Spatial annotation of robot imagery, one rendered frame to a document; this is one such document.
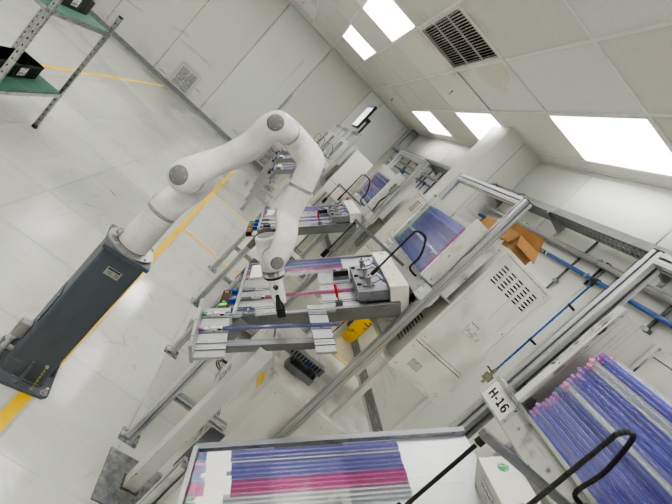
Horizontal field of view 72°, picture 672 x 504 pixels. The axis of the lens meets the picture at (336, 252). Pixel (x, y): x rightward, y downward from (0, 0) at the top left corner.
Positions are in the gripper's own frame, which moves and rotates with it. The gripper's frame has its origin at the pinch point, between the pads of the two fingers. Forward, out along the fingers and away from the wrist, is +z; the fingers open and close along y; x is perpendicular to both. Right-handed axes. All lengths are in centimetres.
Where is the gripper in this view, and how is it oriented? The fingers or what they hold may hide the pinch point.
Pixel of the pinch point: (281, 311)
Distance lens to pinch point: 181.0
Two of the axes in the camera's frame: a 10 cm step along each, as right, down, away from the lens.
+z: 1.3, 9.2, 3.7
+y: -1.5, -3.5, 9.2
